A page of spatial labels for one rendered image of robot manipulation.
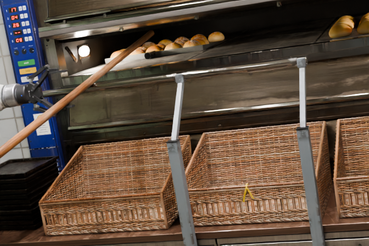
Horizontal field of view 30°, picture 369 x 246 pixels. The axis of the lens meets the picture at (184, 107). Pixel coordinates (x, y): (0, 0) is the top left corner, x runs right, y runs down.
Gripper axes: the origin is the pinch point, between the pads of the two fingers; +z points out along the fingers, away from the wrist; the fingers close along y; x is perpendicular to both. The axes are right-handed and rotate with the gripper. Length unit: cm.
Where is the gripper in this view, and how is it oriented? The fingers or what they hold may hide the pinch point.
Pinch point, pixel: (67, 88)
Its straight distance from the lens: 266.1
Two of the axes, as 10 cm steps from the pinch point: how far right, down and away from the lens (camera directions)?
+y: 1.6, 9.8, 1.6
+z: 9.5, -1.1, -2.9
